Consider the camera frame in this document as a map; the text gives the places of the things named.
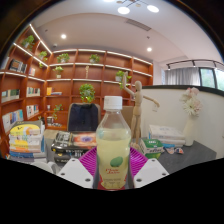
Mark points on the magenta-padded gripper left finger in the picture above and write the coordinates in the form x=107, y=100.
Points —
x=75, y=171

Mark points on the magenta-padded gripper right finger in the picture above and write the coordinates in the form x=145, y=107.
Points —
x=150, y=171

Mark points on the clear bottle of yellow drink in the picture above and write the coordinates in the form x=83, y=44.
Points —
x=113, y=150

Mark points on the green and white carton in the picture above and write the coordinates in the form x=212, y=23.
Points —
x=151, y=148

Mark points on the stack of dark books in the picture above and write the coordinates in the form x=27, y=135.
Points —
x=76, y=141

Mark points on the small colourful packet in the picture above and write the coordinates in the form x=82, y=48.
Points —
x=175, y=150

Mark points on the stack of white paper packs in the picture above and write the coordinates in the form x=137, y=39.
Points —
x=166, y=133

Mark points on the dark office chair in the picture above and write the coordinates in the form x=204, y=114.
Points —
x=83, y=116

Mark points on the white vase with pale flowers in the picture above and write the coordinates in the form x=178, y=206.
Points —
x=190, y=130

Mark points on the stack of colourful books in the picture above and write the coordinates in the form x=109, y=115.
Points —
x=26, y=140

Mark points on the tan chair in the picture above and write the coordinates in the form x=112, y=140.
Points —
x=127, y=118

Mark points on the wooden artist mannequin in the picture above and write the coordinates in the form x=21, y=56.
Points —
x=136, y=110

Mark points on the orange wooden shelf unit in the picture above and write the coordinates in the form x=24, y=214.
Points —
x=66, y=86

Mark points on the grey curtain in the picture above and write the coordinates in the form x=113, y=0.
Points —
x=181, y=76

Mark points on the window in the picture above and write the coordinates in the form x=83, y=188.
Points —
x=210, y=78

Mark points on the recessed ceiling spotlight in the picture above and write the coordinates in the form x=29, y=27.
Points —
x=63, y=36
x=149, y=49

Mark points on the ceiling air vent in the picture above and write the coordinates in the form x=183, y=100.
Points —
x=137, y=24

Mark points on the ceiling lamp with round bulbs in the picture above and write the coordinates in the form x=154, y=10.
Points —
x=124, y=9

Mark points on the black track light rail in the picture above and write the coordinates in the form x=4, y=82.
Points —
x=193, y=61

